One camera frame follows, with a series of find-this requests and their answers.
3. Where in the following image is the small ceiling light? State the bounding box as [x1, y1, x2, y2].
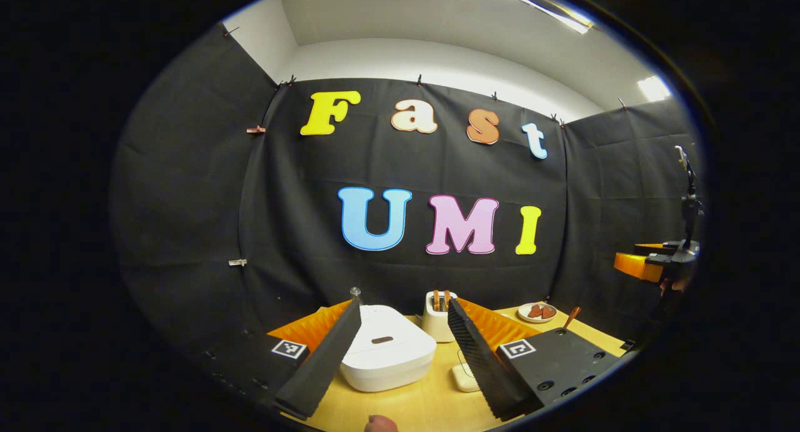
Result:
[636, 76, 673, 103]

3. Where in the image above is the long ceiling light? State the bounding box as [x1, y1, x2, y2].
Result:
[472, 0, 594, 34]

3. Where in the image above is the white round plate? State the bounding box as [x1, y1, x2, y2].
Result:
[517, 302, 558, 324]

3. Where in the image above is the clear box of rice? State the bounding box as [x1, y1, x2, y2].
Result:
[451, 349, 483, 393]

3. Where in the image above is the white toaster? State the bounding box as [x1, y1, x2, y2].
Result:
[422, 290, 460, 344]

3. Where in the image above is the white rice cooker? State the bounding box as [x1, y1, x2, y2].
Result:
[339, 304, 438, 393]

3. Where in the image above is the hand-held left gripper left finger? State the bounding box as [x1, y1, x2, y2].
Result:
[203, 299, 363, 420]

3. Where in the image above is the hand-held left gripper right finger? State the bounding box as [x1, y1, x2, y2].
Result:
[446, 298, 629, 422]

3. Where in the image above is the black backdrop cloth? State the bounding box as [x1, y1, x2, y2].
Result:
[112, 23, 704, 358]

